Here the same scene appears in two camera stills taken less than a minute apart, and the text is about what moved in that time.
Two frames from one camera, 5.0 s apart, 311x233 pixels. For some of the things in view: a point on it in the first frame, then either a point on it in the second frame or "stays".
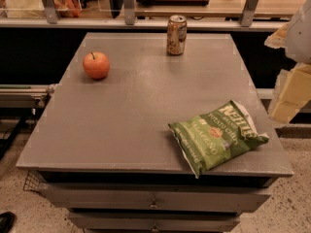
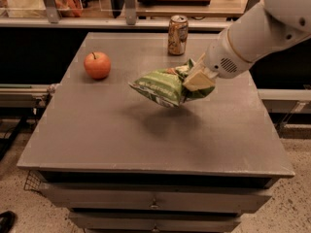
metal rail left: x=26 y=96 stays
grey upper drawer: x=158 y=196 stays
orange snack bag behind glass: x=65 y=4 stays
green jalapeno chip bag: x=210 y=138 to x=165 y=85
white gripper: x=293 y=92 to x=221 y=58
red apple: x=96 y=64 stays
